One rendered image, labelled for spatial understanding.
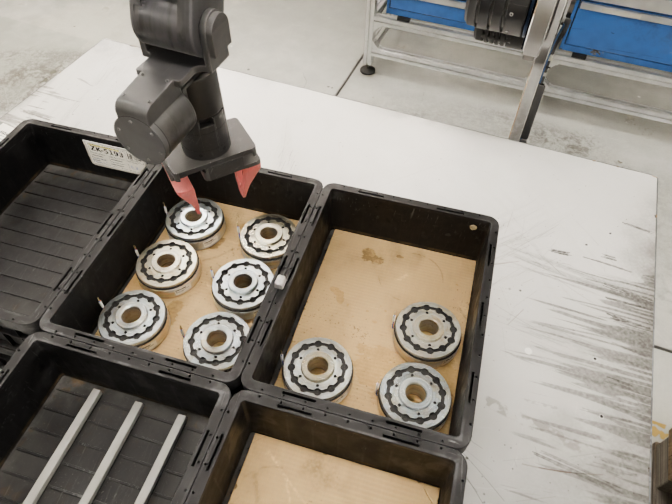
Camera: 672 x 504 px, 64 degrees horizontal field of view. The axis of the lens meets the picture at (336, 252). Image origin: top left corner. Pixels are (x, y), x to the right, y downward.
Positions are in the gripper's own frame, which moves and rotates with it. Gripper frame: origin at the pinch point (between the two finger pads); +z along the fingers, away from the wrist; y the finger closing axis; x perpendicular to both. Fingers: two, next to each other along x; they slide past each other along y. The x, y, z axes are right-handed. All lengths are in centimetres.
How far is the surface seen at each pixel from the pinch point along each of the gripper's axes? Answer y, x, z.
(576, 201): 79, -1, 39
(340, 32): 129, 200, 111
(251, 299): 0.6, -2.7, 21.0
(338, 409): 2.7, -27.9, 13.7
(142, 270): -13.0, 11.1, 20.8
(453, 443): 12.9, -38.2, 13.9
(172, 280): -9.3, 6.8, 20.8
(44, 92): -20, 97, 37
